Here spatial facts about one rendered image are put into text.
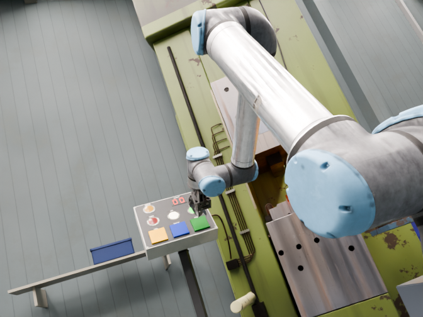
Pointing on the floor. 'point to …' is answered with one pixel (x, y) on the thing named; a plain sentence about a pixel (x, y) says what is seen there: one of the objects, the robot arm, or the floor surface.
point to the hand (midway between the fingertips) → (198, 212)
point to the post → (192, 284)
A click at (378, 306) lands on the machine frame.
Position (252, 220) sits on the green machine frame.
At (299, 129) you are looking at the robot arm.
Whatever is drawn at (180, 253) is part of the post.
